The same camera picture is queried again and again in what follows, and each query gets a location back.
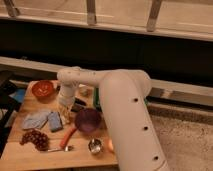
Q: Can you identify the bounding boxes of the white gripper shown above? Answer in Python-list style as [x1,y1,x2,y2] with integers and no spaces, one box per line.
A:
[58,84,77,107]

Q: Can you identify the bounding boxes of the yellow banana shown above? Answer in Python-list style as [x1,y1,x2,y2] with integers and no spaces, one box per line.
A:
[58,104,71,125]

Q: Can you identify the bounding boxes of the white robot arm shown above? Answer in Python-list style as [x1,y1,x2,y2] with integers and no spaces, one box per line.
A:
[57,67,170,171]

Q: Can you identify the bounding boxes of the dark brown block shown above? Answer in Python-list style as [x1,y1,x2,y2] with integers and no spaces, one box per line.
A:
[71,103,85,112]

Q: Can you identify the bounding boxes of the white cup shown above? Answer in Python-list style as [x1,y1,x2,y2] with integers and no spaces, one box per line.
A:
[79,84,92,97]

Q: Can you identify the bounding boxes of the red bowl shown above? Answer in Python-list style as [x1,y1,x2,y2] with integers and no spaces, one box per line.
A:
[32,80,54,99]

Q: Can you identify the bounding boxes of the blue sponge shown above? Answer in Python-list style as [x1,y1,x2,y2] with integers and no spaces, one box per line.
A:
[48,112,63,132]

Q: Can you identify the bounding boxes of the green plastic tray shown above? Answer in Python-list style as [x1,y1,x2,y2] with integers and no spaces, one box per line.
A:
[93,88,101,111]

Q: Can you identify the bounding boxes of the purple bowl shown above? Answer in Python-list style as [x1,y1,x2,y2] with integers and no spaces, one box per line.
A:
[74,108,102,134]

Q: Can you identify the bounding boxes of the orange carrot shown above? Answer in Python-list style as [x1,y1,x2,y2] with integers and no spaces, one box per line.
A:
[59,126,77,149]

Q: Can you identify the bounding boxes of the grey blue cloth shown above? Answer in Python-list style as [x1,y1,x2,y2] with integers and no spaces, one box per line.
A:
[22,110,51,130]

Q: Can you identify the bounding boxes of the blue object at left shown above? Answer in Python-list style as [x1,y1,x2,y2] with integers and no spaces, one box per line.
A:
[11,89,26,103]

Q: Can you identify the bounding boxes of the wooden table board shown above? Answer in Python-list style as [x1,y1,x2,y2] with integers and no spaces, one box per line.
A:
[0,81,117,171]

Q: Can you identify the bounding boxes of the bunch of dark grapes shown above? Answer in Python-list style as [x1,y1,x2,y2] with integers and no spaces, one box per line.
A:
[20,129,49,151]

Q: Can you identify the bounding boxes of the metal spoon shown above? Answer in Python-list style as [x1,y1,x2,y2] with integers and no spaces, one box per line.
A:
[47,145,74,152]

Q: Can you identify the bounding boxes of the metal measuring cup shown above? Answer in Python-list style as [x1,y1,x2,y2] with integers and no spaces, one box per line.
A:
[88,139,102,155]

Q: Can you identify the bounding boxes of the orange round fruit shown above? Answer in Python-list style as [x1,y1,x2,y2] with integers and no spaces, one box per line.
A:
[107,139,114,153]

